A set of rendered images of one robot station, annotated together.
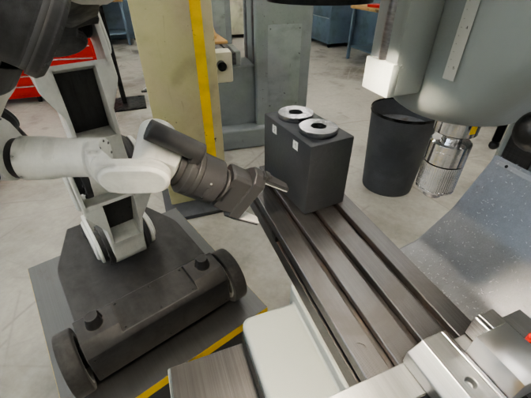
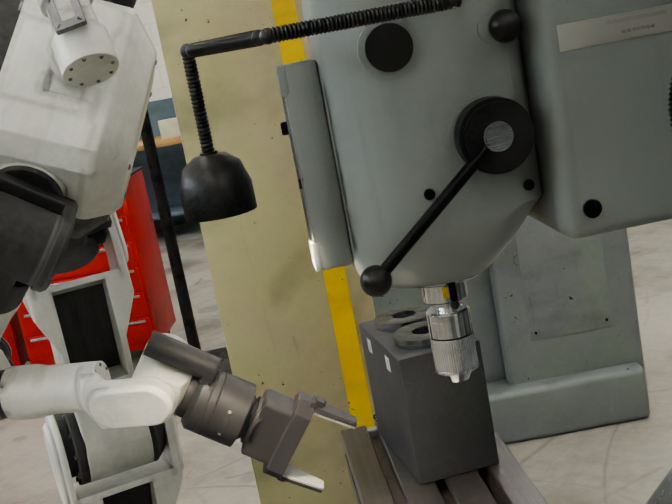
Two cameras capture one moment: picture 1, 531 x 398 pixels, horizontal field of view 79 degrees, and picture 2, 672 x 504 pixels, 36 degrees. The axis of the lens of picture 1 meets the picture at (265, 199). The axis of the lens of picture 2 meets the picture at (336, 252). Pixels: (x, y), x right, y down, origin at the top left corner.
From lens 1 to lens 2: 83 cm
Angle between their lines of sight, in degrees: 28
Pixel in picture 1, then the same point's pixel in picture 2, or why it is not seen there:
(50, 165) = (40, 395)
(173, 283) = not seen: outside the picture
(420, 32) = (326, 217)
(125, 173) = (118, 395)
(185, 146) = (191, 360)
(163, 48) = (253, 235)
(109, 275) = not seen: outside the picture
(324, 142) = (423, 352)
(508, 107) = (406, 266)
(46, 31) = (52, 252)
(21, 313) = not seen: outside the picture
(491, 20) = (351, 207)
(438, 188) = (445, 366)
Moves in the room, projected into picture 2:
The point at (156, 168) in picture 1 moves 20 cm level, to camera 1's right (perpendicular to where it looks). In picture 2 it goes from (154, 387) to (307, 373)
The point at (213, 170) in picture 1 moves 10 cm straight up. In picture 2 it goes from (233, 393) to (217, 319)
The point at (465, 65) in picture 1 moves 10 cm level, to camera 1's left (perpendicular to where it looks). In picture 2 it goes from (355, 238) to (260, 250)
